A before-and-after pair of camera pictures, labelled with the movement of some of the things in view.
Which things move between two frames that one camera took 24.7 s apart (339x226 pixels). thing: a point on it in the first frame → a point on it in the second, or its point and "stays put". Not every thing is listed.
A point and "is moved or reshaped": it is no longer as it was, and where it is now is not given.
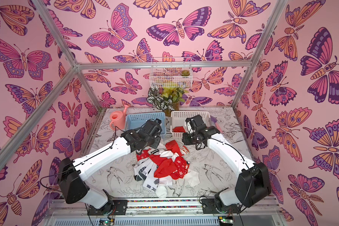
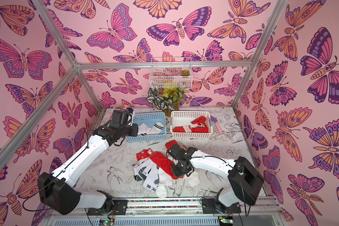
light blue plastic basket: x=135 y=121 stays put
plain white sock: x=192 y=177 stays put
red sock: x=179 y=129 is moved or reshaped
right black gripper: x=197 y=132 → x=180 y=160
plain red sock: x=165 y=165 → x=187 y=128
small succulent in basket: x=185 y=73 stays put
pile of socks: x=144 y=172 stays put
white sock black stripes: x=162 y=151 is moved or reshaped
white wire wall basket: x=171 y=72 stays put
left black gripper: x=158 y=141 → x=135 y=127
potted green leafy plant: x=167 y=99 stays put
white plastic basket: x=178 y=119 stays put
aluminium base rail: x=58 y=212 stays put
